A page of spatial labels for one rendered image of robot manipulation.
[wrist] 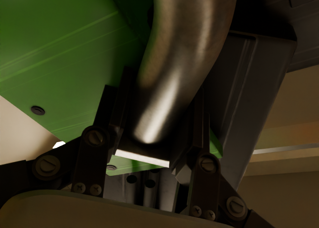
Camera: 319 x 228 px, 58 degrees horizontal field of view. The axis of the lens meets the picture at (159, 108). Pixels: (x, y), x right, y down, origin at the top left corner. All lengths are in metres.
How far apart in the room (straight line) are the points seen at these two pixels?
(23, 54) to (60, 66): 0.02
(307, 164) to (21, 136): 5.48
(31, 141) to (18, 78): 6.81
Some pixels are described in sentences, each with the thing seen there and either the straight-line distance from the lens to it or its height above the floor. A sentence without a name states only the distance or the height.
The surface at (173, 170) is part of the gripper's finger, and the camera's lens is 0.16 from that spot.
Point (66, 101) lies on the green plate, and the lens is 0.20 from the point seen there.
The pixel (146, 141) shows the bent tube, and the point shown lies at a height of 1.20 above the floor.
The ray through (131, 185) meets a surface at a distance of 0.26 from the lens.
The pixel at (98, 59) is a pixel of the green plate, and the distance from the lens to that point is 0.17.
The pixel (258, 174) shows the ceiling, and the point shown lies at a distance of 4.72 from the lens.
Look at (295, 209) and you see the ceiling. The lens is 4.30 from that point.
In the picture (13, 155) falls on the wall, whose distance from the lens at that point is 6.74.
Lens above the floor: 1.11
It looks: 28 degrees up
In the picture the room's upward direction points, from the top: 151 degrees clockwise
